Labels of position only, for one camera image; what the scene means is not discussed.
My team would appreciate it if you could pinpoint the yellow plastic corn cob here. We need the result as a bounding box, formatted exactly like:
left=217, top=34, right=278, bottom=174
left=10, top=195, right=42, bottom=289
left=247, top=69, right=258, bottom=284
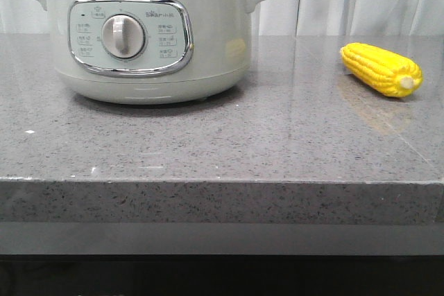
left=340, top=42, right=423, bottom=98

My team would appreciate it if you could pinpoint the pale green electric cooking pot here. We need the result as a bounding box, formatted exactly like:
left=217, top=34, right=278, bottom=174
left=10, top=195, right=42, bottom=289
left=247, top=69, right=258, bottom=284
left=36, top=0, right=265, bottom=105

